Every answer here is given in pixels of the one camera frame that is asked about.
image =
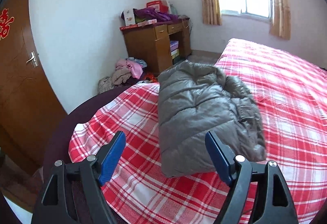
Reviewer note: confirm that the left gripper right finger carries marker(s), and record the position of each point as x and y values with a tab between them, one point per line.
273	202

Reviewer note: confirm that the brown wooden door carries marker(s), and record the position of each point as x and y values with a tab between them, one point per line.
30	111

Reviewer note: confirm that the right beige curtain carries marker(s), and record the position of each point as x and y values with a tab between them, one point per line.
280	25

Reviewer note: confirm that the red gift box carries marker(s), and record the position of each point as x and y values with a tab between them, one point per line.
159	5

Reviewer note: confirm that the red door decoration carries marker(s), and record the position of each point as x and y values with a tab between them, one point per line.
5	23

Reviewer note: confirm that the white carton on desk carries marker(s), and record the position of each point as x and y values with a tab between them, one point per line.
129	17

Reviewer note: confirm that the wooden desk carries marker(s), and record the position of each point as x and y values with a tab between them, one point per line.
151	43

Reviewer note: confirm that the silver door handle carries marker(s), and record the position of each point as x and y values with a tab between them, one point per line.
33	60

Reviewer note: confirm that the purple clothes on desk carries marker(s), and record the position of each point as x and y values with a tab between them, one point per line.
150	13

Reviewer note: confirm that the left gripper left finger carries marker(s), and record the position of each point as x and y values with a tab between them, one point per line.
93	172

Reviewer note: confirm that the stacked boxes under desk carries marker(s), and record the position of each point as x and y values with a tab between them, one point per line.
175	52

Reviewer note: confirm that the pile of clothes on floor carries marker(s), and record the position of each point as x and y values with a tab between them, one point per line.
128	72

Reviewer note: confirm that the grey puffer jacket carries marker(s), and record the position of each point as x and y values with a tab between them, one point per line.
197	98

